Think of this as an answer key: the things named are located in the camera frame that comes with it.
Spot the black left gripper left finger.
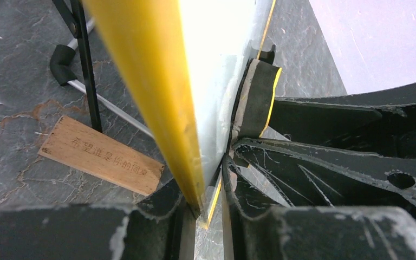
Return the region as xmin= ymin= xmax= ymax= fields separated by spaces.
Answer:
xmin=0 ymin=180 xmax=195 ymax=259

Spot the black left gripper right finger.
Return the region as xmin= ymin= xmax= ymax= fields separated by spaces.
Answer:
xmin=221 ymin=155 xmax=416 ymax=259

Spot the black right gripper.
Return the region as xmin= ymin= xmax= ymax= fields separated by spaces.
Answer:
xmin=233 ymin=83 xmax=416 ymax=219

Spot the yellow whiteboard eraser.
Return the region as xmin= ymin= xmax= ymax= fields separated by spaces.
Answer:
xmin=231 ymin=59 xmax=282 ymax=142

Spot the yellow framed whiteboard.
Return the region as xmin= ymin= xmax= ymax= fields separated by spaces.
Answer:
xmin=84 ymin=1 xmax=275 ymax=226

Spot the black whiteboard foot clip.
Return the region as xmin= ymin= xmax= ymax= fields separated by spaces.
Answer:
xmin=258 ymin=44 xmax=276 ymax=64

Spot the flat engraved wooden plank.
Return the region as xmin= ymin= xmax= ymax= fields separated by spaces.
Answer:
xmin=38 ymin=115 xmax=165 ymax=196

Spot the silver camera pole stand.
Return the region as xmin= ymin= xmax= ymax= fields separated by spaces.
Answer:
xmin=49 ymin=1 xmax=154 ymax=138

